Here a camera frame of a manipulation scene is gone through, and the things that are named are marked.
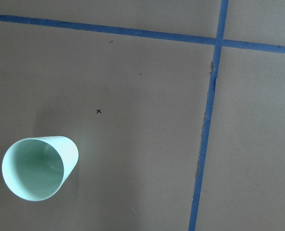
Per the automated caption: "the brown paper table mat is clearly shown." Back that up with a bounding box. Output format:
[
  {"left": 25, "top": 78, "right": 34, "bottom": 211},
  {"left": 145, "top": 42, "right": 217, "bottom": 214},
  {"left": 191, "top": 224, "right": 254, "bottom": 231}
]
[{"left": 0, "top": 0, "right": 285, "bottom": 231}]

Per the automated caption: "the green plastic cup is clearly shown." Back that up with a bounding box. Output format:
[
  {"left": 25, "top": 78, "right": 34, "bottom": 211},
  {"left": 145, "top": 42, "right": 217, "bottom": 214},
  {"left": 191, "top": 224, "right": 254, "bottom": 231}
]
[{"left": 1, "top": 136, "right": 79, "bottom": 202}]

